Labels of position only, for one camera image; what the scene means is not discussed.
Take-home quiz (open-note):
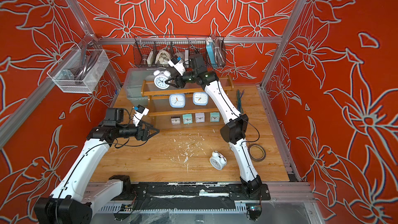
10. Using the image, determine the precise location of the black wire wall basket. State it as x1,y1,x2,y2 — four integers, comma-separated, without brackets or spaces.
133,35,227,68

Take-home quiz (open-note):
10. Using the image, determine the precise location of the clear small square clock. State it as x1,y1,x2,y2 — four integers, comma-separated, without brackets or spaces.
171,116,181,125

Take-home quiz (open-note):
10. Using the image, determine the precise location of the blue rounded square clock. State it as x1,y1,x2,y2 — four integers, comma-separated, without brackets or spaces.
169,93,186,108

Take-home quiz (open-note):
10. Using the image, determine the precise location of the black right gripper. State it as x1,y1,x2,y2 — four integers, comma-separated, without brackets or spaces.
165,69,200,90

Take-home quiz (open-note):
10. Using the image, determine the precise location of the brown tape roll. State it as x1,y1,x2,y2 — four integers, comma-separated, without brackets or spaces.
248,144,266,162

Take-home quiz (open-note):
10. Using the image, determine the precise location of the blue box in basket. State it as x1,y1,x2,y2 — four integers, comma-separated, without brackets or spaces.
205,37,217,68

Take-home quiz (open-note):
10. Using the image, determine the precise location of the mint green square clock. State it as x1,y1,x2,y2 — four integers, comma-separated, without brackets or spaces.
182,114,193,124

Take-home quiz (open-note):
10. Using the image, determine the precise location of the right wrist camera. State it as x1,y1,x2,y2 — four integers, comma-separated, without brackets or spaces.
168,56,186,76

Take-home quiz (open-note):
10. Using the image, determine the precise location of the white wire wall basket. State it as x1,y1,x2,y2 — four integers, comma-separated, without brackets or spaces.
47,45,109,94

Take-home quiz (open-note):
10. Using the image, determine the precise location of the green cable ties bundle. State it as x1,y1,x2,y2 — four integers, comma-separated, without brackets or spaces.
236,89,245,114

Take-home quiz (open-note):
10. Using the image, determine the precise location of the teal small square clock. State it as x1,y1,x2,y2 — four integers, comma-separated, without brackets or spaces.
210,112,220,122

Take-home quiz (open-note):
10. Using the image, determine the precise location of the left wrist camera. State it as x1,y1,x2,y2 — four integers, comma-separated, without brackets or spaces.
132,105,149,127

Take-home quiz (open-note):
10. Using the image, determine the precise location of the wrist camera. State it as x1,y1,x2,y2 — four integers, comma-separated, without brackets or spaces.
168,56,186,76
132,105,149,127

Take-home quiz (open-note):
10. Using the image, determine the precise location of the wooden two-tier shelf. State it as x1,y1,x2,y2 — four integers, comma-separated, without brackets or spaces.
141,81,218,130

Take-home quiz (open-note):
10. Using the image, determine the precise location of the white twin-bell alarm clock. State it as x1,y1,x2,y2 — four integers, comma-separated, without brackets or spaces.
153,70,171,90

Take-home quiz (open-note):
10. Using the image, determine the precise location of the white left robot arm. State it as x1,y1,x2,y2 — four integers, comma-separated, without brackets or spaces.
34,105,160,224

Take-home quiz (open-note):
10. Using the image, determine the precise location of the translucent grey storage bin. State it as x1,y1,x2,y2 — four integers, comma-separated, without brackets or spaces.
123,68,154,106

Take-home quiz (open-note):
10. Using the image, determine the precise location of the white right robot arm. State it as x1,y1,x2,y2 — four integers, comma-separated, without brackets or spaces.
165,54,262,198

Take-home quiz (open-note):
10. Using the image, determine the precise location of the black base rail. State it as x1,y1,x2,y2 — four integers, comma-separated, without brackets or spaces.
131,182,271,201

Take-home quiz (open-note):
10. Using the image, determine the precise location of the lilac square alarm clock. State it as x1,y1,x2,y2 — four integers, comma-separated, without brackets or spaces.
195,113,205,123

